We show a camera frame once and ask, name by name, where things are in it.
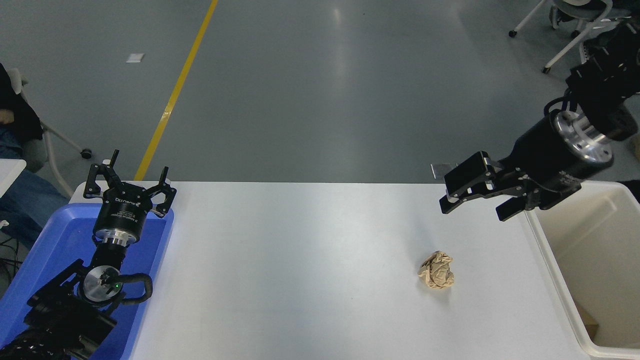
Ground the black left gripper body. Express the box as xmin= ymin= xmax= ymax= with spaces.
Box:
xmin=93 ymin=182 xmax=157 ymax=237

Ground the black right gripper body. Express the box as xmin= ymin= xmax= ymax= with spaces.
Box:
xmin=500 ymin=116 xmax=584 ymax=211

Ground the tan paper ball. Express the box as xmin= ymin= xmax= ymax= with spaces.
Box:
xmin=417 ymin=250 xmax=456 ymax=290

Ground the blue plastic tray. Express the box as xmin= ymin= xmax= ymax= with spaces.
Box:
xmin=0 ymin=202 xmax=175 ymax=360

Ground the white office chair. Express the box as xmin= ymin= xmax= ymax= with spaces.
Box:
xmin=508 ymin=0 xmax=632 ymax=75
xmin=7 ymin=67 xmax=94 ymax=199

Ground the small white table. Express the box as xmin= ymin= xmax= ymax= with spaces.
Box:
xmin=0 ymin=159 xmax=27 ymax=199

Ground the large pale plastic bin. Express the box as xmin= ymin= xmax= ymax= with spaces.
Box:
xmin=522 ymin=180 xmax=640 ymax=360

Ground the black object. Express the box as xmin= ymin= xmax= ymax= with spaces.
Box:
xmin=617 ymin=179 xmax=640 ymax=204

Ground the brown paper scrap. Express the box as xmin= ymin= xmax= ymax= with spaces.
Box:
xmin=574 ymin=299 xmax=600 ymax=339

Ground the black floor cable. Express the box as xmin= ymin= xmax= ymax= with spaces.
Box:
xmin=0 ymin=235 xmax=24 ymax=287

